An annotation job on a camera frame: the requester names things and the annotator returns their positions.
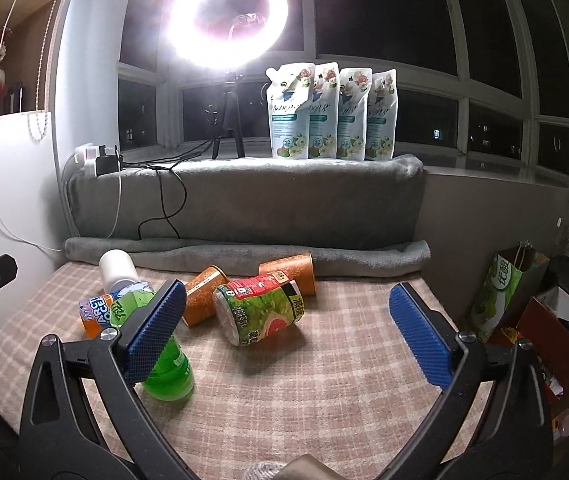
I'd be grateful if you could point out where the blue orange bottle cup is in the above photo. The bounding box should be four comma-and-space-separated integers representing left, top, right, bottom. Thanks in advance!
78, 282, 155, 338

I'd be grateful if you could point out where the black tripod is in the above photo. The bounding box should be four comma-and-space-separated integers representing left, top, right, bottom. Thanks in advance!
205, 72, 245, 159

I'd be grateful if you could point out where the orange patterned paper cup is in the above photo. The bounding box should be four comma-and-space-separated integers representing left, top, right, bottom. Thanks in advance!
258, 252, 316, 296

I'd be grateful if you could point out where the white power strip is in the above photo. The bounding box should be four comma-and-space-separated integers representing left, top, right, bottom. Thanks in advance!
74, 143, 99, 178

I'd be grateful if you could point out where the black cable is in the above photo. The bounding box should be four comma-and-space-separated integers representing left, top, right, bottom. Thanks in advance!
120, 138, 216, 241

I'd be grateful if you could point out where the grey rolled blanket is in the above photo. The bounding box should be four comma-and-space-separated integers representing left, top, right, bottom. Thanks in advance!
64, 237, 431, 278

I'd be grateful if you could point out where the wooden wall shelf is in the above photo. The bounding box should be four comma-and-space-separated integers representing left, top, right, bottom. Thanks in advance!
0, 0, 65, 115

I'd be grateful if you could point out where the red cardboard box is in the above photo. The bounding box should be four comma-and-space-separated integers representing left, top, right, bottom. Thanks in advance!
515, 286, 569, 404

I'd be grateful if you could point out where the grey sofa back cushion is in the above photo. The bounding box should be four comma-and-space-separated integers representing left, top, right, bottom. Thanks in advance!
68, 155, 426, 249

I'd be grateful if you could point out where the refill pouch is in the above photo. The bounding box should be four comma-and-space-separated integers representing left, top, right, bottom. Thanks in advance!
266, 62, 315, 159
337, 68, 373, 160
309, 62, 340, 158
365, 68, 399, 162

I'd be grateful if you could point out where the white paper cup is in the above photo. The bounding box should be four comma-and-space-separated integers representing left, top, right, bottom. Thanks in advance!
98, 249, 139, 294

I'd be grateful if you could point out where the green paper shopping bag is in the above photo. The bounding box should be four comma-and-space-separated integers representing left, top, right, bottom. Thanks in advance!
469, 242, 549, 342

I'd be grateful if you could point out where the ring light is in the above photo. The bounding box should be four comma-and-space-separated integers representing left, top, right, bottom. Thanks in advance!
164, 0, 289, 73

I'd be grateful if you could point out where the green tea bottle cup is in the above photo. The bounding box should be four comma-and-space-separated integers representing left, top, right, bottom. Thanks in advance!
110, 286, 194, 402

